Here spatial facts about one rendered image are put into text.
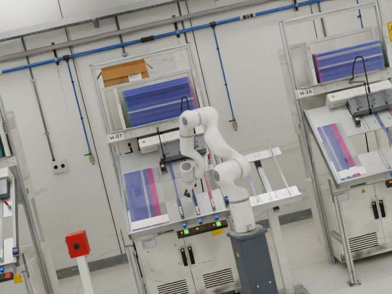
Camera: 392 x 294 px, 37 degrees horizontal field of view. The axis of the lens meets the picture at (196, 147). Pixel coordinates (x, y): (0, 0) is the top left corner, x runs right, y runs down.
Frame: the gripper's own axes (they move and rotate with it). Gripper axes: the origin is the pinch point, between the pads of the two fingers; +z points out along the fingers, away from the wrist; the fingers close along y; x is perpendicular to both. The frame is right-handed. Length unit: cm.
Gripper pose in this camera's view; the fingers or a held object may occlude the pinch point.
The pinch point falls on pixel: (191, 190)
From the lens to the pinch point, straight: 395.9
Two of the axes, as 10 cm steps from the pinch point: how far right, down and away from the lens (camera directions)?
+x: 8.8, 3.4, -3.3
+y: -4.6, 7.6, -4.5
